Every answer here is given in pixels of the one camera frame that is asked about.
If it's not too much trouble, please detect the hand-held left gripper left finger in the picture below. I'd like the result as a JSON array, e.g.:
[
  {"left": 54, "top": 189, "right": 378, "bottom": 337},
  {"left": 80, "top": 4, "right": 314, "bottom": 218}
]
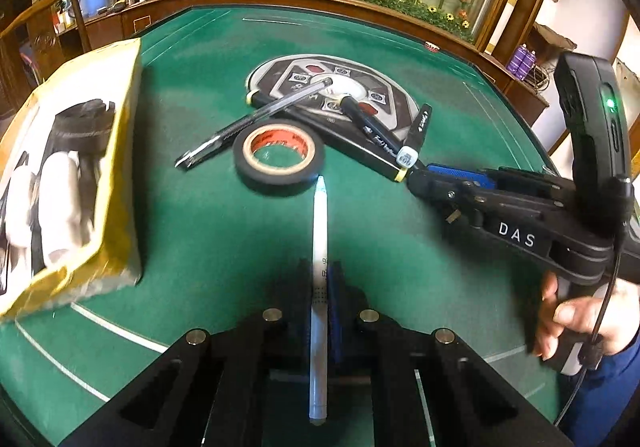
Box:
[{"left": 60, "top": 259, "right": 313, "bottom": 447}]

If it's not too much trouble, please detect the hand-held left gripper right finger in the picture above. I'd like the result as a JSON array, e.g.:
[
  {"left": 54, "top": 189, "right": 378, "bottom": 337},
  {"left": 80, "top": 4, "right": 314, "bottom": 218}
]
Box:
[{"left": 327, "top": 262, "right": 573, "bottom": 447}]

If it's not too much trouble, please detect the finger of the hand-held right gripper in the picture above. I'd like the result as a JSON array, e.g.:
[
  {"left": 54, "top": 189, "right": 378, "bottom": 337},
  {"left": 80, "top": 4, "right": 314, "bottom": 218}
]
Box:
[
  {"left": 427, "top": 163, "right": 576, "bottom": 198},
  {"left": 407, "top": 168, "right": 541, "bottom": 228}
]

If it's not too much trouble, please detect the black pen with white label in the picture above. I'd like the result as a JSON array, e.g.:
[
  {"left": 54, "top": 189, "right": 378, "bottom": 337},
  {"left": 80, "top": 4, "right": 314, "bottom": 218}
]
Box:
[{"left": 397, "top": 103, "right": 434, "bottom": 170}]

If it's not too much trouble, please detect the black marker pen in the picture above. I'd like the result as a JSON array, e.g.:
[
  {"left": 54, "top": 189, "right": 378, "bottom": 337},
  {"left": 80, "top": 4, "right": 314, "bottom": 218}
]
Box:
[{"left": 339, "top": 95, "right": 403, "bottom": 155}]

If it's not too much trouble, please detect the black tape roll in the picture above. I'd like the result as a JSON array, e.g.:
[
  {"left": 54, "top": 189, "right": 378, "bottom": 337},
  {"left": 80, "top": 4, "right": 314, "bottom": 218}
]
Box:
[{"left": 233, "top": 123, "right": 326, "bottom": 186}]

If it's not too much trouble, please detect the clear black gel pen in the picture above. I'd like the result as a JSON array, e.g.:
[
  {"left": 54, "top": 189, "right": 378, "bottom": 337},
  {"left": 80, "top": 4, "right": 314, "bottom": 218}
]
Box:
[{"left": 175, "top": 78, "right": 335, "bottom": 171}]

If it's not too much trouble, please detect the person's right hand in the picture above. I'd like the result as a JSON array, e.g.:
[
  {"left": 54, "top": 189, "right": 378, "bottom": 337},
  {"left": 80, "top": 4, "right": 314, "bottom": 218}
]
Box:
[{"left": 532, "top": 272, "right": 640, "bottom": 360}]

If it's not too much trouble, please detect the round table control panel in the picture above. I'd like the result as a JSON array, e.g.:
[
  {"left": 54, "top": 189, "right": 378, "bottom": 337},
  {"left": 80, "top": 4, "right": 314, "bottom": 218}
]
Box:
[{"left": 245, "top": 54, "right": 421, "bottom": 143}]

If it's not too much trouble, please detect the yellow cardboard box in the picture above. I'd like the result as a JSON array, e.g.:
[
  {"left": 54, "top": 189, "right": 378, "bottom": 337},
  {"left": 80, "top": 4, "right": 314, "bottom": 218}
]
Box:
[{"left": 0, "top": 38, "right": 146, "bottom": 323}]

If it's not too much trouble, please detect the wooden chair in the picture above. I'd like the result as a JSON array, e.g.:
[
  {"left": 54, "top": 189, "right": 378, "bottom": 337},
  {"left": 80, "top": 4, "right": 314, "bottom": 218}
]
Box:
[{"left": 0, "top": 0, "right": 93, "bottom": 98}]

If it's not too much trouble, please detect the wire basket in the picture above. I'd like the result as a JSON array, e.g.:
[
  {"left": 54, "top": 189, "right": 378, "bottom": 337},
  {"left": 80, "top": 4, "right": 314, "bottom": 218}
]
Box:
[{"left": 525, "top": 62, "right": 557, "bottom": 91}]

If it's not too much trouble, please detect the black cable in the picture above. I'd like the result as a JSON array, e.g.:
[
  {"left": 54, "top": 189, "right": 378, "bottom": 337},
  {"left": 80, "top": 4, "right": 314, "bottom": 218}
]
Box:
[{"left": 552, "top": 177, "right": 633, "bottom": 428}]

